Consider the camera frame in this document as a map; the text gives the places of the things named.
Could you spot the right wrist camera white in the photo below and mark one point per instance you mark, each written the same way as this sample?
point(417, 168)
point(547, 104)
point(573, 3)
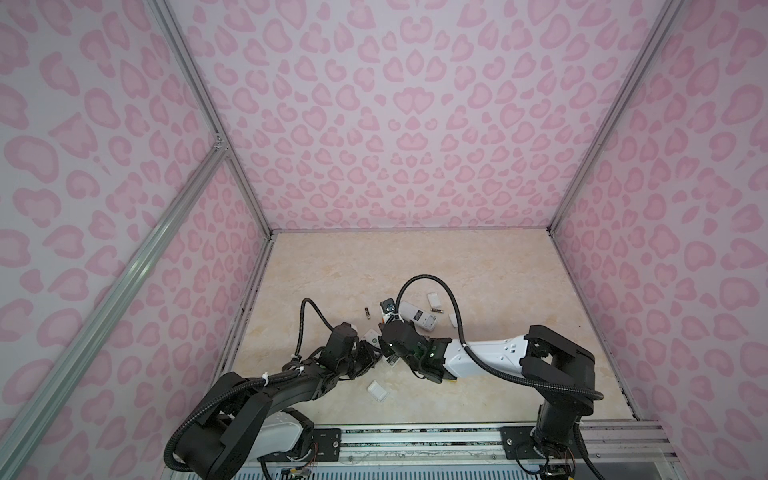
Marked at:
point(388, 310)

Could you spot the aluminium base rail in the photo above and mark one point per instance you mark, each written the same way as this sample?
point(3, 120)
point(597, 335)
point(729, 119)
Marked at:
point(615, 450)

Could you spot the aluminium diagonal frame bar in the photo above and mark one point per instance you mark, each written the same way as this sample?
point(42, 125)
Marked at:
point(39, 413)

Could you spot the aluminium left corner post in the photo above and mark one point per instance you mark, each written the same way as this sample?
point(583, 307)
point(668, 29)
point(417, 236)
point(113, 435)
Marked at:
point(165, 17)

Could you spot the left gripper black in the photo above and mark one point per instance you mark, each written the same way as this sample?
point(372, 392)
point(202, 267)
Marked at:
point(371, 357)

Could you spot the red white remote control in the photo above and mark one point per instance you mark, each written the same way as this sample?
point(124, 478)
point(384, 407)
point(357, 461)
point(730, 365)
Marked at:
point(425, 320)

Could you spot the aluminium right corner post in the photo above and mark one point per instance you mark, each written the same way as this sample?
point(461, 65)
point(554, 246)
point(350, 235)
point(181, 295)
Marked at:
point(650, 50)

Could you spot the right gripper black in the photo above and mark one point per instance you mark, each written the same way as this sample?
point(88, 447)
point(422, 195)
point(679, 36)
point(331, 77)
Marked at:
point(383, 340)

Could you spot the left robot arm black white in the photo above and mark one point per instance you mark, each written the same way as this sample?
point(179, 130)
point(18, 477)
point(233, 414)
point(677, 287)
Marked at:
point(216, 438)

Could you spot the aluminium corner post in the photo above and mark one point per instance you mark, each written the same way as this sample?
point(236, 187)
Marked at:
point(650, 50)
point(165, 17)

